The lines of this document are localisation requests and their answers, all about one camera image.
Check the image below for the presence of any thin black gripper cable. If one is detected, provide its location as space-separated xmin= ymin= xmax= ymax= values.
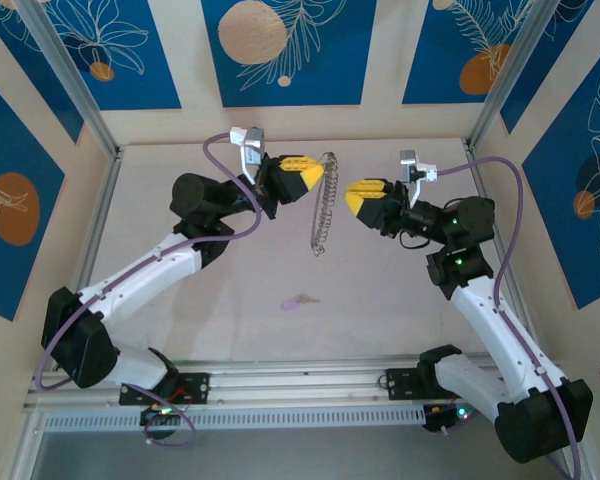
xmin=398 ymin=228 xmax=432 ymax=251

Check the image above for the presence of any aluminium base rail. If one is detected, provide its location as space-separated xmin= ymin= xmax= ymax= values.
xmin=22 ymin=353 xmax=574 ymax=415

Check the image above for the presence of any purple cable loop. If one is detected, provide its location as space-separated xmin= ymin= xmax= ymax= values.
xmin=142 ymin=394 xmax=199 ymax=450

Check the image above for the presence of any black controller board with LED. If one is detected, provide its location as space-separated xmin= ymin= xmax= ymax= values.
xmin=139 ymin=405 xmax=182 ymax=427
xmin=422 ymin=401 xmax=475 ymax=435

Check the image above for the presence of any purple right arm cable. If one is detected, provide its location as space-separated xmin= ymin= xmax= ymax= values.
xmin=437 ymin=156 xmax=585 ymax=480

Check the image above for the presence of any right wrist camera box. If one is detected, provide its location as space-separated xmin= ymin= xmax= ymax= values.
xmin=398 ymin=148 xmax=439 ymax=202

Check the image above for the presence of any grey slotted cable duct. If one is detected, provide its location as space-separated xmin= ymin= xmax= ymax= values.
xmin=43 ymin=405 xmax=428 ymax=433

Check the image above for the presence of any aluminium frame post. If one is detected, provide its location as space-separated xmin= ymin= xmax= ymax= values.
xmin=17 ymin=0 xmax=122 ymax=157
xmin=467 ymin=0 xmax=567 ymax=152

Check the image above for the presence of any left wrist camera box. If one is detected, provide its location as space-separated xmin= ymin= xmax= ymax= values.
xmin=228 ymin=126 xmax=267 ymax=185

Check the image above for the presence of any silver keyring chain with plate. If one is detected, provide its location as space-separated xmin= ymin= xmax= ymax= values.
xmin=308 ymin=149 xmax=342 ymax=259

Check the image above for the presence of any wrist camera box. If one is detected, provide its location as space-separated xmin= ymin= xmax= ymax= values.
xmin=228 ymin=126 xmax=267 ymax=185
xmin=398 ymin=148 xmax=439 ymax=202

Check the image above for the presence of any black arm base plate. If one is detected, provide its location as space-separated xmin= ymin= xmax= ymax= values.
xmin=385 ymin=367 xmax=432 ymax=401
xmin=118 ymin=372 xmax=212 ymax=407

